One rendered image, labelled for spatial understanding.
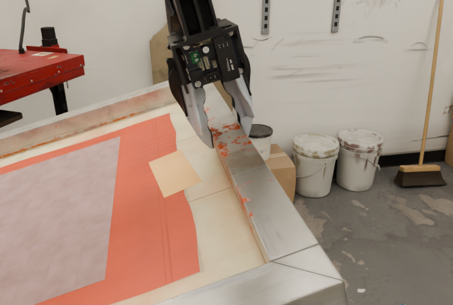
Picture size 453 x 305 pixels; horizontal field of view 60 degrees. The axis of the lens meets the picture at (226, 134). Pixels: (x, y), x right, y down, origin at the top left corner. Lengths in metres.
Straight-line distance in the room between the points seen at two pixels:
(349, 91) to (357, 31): 0.42
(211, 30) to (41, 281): 0.29
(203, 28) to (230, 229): 0.20
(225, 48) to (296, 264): 0.23
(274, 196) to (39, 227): 0.30
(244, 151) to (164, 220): 0.11
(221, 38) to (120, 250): 0.23
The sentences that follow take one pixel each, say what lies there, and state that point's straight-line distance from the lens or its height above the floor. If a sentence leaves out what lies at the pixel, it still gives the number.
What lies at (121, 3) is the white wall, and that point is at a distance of 2.47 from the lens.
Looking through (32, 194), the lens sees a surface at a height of 1.15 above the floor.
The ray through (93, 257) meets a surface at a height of 1.18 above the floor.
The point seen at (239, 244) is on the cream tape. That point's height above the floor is 1.22.
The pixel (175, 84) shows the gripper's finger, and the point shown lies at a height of 1.32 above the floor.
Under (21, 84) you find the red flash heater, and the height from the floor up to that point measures 1.07.
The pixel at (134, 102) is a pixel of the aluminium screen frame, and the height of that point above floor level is 1.22.
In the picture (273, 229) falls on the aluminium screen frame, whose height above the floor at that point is 1.26.
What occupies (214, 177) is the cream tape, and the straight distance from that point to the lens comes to 0.47.
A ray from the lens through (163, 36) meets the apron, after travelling 2.43.
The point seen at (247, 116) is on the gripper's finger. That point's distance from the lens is 0.50.
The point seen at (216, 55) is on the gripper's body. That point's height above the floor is 1.36.
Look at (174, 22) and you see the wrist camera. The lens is 0.47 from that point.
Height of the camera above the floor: 1.44
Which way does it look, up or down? 23 degrees down
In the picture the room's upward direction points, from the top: straight up
